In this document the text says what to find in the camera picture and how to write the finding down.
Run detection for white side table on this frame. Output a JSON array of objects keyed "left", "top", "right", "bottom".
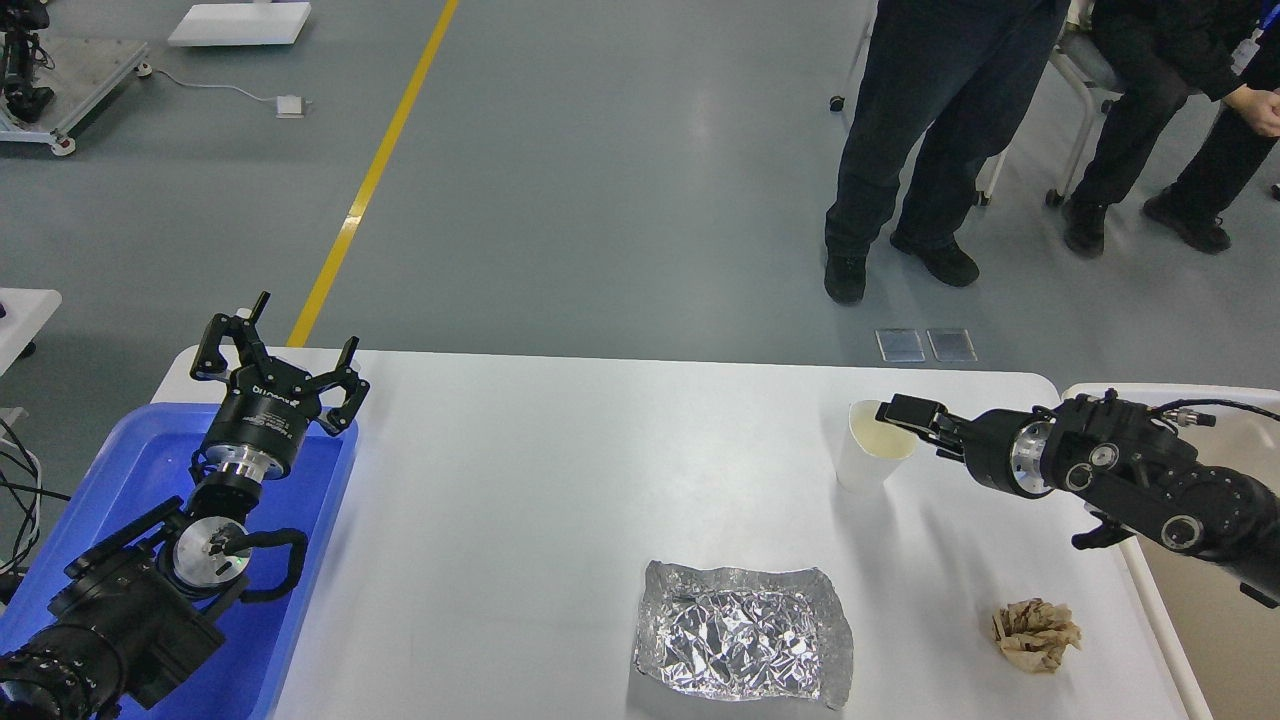
[{"left": 1, "top": 287, "right": 63, "bottom": 375}]

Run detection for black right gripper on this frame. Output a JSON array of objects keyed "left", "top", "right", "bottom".
[{"left": 876, "top": 395, "right": 1053, "bottom": 498}]

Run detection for left floor metal plate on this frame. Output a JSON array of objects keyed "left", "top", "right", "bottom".
[{"left": 876, "top": 328, "right": 925, "bottom": 364}]

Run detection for white paper cup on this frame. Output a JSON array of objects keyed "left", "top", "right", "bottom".
[{"left": 835, "top": 398, "right": 918, "bottom": 493}]

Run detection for white power adapter with cable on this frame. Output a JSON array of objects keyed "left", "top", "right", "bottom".
[{"left": 154, "top": 67, "right": 308, "bottom": 119}]

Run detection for beige plastic bin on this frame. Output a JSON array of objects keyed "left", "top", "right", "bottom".
[{"left": 1115, "top": 383, "right": 1279, "bottom": 719}]

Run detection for metal cart with robot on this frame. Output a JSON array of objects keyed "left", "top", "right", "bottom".
[{"left": 1, "top": 1, "right": 152, "bottom": 158}]

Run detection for floor metal plate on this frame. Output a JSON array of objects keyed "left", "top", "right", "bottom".
[
  {"left": 925, "top": 328, "right": 979, "bottom": 363},
  {"left": 876, "top": 328, "right": 925, "bottom": 364}
]

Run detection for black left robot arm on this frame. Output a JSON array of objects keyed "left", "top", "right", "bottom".
[{"left": 3, "top": 292, "right": 370, "bottom": 719}]

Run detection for seated person dark clothes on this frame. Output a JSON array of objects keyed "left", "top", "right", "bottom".
[{"left": 1065, "top": 1, "right": 1277, "bottom": 258}]

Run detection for black cables bundle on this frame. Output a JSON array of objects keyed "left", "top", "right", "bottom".
[{"left": 0, "top": 415, "right": 73, "bottom": 582}]

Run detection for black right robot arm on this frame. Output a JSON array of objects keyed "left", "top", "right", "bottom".
[{"left": 876, "top": 389, "right": 1279, "bottom": 609}]

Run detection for blue plastic bin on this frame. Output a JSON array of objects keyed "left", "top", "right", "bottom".
[{"left": 0, "top": 402, "right": 361, "bottom": 720}]

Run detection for standing person dark clothes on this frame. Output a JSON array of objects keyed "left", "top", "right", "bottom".
[{"left": 824, "top": 1, "right": 1069, "bottom": 305}]

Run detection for crumpled brown paper ball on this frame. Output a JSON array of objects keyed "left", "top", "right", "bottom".
[{"left": 989, "top": 598, "right": 1083, "bottom": 674}]

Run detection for right floor metal plate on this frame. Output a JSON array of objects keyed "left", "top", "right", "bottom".
[{"left": 925, "top": 328, "right": 979, "bottom": 363}]

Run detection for white flat board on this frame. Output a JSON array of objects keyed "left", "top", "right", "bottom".
[{"left": 166, "top": 1, "right": 312, "bottom": 47}]

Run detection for crumpled aluminium foil sheet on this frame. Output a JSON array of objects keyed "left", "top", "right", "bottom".
[{"left": 632, "top": 560, "right": 855, "bottom": 711}]

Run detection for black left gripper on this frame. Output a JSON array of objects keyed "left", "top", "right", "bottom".
[{"left": 189, "top": 292, "right": 371, "bottom": 483}]

